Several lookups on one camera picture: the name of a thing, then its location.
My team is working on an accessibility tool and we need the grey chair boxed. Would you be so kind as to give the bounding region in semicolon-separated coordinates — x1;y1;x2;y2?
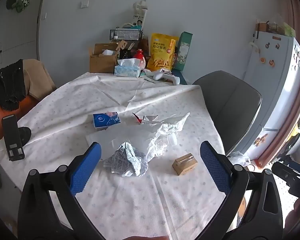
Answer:
192;70;263;156

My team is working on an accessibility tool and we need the blue tissue packet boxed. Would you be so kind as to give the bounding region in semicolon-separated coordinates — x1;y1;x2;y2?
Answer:
93;111;121;130

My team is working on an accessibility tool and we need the open brown cardboard box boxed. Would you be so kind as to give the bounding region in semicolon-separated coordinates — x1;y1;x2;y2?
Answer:
89;42;121;74

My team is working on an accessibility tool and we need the clear plastic bag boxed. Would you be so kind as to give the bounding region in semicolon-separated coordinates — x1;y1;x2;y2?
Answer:
86;112;190;161

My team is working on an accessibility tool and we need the pink curtain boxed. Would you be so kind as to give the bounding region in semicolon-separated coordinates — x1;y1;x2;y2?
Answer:
275;0;300;165

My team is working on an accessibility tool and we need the white refrigerator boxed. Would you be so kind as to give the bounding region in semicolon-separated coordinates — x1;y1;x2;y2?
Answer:
244;30;300;161

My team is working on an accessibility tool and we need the yellow snack bag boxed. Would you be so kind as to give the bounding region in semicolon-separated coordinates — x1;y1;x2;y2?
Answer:
147;33;179;71

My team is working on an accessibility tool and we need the green patterned carton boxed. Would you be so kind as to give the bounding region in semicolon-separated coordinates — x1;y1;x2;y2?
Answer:
174;31;194;71

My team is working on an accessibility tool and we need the white game controller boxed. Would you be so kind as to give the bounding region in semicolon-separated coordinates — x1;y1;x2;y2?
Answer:
150;69;181;85

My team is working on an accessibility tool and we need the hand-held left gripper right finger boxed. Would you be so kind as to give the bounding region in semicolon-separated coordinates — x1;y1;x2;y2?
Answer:
197;141;283;240

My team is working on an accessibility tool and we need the black wire basket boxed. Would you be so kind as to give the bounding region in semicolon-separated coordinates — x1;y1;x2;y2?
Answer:
110;28;144;42

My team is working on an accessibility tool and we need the black phone stand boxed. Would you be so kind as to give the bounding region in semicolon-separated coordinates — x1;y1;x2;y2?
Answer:
1;114;32;161

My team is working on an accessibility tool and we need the green patterned hanging cloth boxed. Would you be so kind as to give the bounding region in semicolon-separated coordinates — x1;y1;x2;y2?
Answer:
15;0;31;14

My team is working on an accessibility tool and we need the white plastic bag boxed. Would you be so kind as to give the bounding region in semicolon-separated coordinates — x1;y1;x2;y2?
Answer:
229;151;251;167

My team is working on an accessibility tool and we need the orange chair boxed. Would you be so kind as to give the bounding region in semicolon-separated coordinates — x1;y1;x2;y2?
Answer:
0;94;38;142

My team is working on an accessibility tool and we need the beige jacket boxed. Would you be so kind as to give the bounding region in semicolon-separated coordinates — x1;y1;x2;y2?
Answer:
22;58;57;101

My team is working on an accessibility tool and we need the crumpled printed paper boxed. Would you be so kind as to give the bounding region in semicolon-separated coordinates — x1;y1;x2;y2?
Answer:
103;142;149;178

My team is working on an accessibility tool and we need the grey door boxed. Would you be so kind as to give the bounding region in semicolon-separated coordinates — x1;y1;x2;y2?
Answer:
0;0;49;67

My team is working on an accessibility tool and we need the small cardboard box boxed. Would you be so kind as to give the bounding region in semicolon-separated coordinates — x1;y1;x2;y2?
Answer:
172;153;199;176

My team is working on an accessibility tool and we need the wire basket on refrigerator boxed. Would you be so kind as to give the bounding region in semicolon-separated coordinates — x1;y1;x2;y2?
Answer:
256;19;296;38

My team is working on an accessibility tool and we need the light blue tissue box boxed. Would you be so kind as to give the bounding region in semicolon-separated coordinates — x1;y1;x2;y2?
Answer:
114;58;143;79

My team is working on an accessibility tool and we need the white paper bag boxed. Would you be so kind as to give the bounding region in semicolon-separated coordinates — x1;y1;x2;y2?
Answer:
133;1;149;30

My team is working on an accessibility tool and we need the red and white torn wrapper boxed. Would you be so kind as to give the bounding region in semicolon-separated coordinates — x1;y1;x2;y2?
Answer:
132;112;161;126

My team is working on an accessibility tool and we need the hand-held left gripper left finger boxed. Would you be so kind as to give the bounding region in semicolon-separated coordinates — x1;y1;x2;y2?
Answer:
17;141;108;240

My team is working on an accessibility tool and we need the red and white vase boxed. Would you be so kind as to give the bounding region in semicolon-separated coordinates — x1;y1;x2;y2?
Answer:
133;49;147;69

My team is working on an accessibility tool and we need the black cloth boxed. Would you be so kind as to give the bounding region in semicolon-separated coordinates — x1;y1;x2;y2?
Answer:
0;59;28;111

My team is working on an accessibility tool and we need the white floral tablecloth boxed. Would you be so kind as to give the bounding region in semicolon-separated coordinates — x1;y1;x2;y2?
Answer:
0;72;227;240

